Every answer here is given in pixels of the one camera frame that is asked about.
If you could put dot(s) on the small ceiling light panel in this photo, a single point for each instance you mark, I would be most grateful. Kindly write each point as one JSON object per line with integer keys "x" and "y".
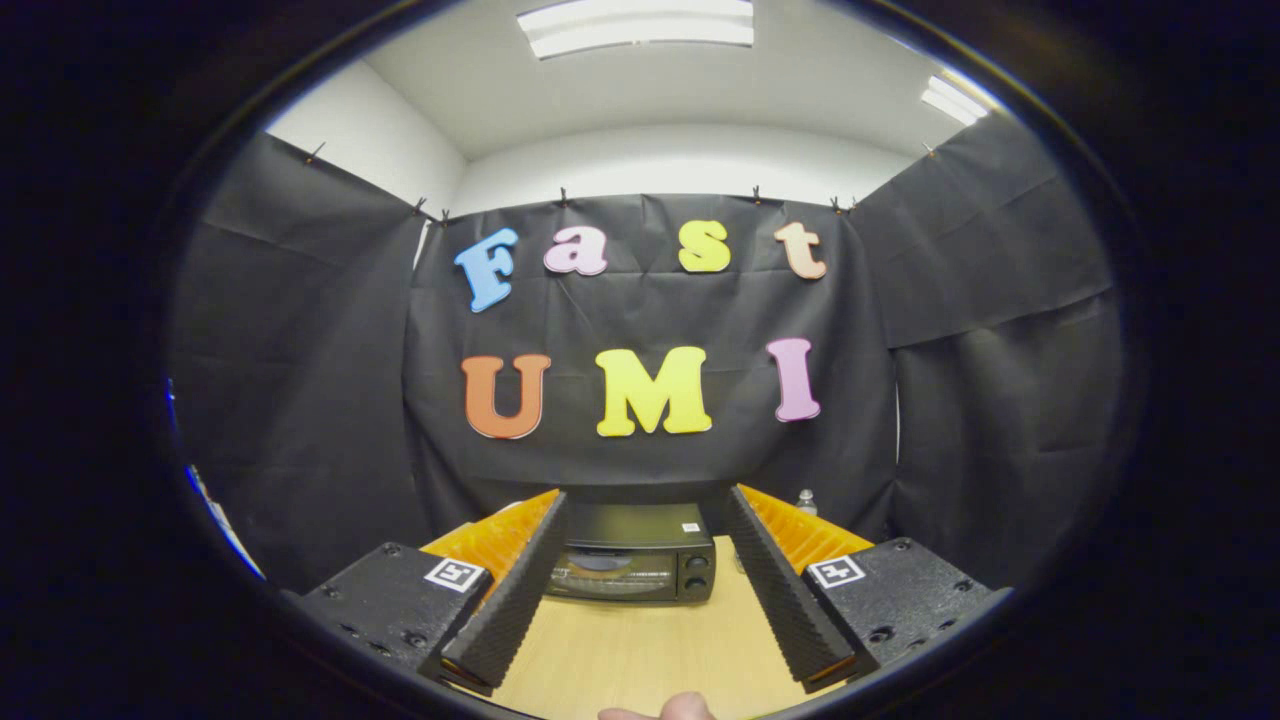
{"x": 955, "y": 98}

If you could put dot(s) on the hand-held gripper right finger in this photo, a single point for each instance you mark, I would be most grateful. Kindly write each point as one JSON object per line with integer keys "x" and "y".
{"x": 785, "y": 600}

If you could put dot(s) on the black toaster oven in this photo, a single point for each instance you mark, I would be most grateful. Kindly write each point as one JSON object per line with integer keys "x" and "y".
{"x": 640, "y": 525}

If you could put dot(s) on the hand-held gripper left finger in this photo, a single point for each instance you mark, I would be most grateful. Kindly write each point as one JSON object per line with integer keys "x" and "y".
{"x": 510, "y": 600}

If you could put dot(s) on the green drink bottle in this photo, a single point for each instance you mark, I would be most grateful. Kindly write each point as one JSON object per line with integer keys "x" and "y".
{"x": 806, "y": 503}

